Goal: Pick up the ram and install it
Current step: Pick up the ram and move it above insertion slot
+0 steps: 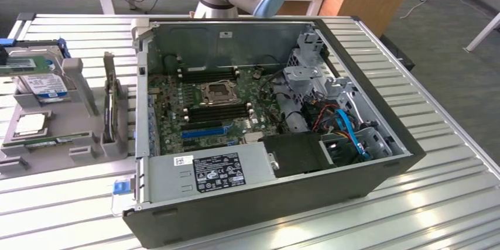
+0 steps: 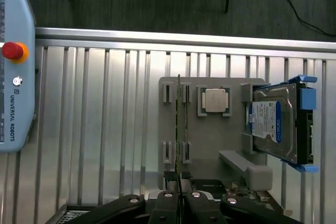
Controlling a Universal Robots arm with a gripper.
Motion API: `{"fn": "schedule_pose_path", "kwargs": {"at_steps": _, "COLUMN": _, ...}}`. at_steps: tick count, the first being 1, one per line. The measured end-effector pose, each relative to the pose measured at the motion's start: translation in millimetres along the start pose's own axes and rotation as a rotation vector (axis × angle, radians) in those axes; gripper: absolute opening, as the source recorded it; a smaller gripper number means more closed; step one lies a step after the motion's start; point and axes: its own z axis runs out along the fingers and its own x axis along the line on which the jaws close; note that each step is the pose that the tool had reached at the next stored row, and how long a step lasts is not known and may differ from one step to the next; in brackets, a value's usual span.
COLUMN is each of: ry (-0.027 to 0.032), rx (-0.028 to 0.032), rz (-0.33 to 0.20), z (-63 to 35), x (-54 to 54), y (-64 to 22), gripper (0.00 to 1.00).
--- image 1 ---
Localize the black RAM slot bank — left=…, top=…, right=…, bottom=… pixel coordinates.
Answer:
left=175, top=66, right=241, bottom=84
left=182, top=102, right=257, bottom=124

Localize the green RAM stick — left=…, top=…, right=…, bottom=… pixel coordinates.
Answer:
left=0, top=54, right=49, bottom=76
left=3, top=135, right=75, bottom=148

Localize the black open PC case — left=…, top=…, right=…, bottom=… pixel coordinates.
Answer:
left=122, top=15, right=429, bottom=249

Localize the green motherboard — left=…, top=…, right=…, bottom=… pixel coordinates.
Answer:
left=147, top=67, right=298, bottom=156

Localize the blue expansion slot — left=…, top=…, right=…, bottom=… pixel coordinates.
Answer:
left=181, top=125, right=225, bottom=140

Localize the black fan shroud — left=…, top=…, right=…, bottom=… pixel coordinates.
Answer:
left=258, top=132, right=334, bottom=178

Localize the metal disk bay cage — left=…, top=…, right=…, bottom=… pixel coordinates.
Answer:
left=283, top=32, right=394, bottom=160

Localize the grey power supply with label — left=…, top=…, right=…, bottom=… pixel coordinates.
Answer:
left=141, top=142, right=279, bottom=204

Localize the blue plastic latch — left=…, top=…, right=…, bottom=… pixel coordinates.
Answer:
left=113, top=181, right=130, bottom=196

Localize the grey parts rack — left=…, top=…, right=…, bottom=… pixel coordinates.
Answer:
left=0, top=58, right=130, bottom=180

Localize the hard disk with white label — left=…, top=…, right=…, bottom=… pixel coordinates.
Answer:
left=7, top=45, right=73, bottom=104

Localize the silver CPU chip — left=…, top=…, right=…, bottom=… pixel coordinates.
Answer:
left=14, top=114, right=47, bottom=136

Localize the white table leg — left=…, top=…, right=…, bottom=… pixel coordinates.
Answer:
left=463, top=12, right=500, bottom=53

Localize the CPU socket with metal frame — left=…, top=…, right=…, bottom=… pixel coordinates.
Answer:
left=198, top=81, right=243, bottom=108

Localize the red and black wire bundle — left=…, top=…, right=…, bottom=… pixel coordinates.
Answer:
left=309, top=100, right=345, bottom=133

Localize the blue SATA wire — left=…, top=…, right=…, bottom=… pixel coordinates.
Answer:
left=337, top=108, right=371, bottom=162

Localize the graphics card with metal bracket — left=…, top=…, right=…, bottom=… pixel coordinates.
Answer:
left=103, top=51, right=121, bottom=142

